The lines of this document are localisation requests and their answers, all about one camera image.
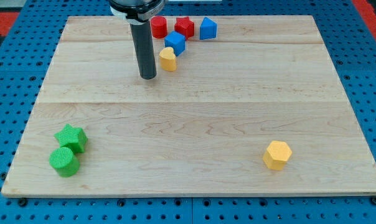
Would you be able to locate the red star block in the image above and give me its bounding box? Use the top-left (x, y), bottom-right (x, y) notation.
top-left (174, 16), bottom-right (195, 40)

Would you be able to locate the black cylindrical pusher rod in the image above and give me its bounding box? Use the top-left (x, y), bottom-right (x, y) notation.
top-left (130, 21), bottom-right (157, 80)

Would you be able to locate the green star block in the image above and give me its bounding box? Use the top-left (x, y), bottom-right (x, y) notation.
top-left (54, 124), bottom-right (88, 154)

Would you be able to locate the yellow hexagon block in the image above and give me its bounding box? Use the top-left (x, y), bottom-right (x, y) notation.
top-left (263, 141), bottom-right (293, 170)

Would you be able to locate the yellow heart block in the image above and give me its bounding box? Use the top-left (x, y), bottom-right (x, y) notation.
top-left (159, 47), bottom-right (177, 72)

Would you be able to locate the blue cube block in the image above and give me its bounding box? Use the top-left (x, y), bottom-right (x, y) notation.
top-left (164, 31), bottom-right (186, 56)

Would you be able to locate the wooden board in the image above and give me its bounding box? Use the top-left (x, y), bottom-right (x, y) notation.
top-left (1, 16), bottom-right (376, 198)

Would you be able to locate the green cylinder block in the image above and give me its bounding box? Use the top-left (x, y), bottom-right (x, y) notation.
top-left (49, 147), bottom-right (80, 177)

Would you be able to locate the red cylinder block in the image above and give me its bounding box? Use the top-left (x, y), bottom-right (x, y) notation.
top-left (150, 16), bottom-right (168, 39)

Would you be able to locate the blue pentagon block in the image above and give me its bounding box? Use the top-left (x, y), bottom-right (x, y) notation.
top-left (199, 17), bottom-right (218, 40)

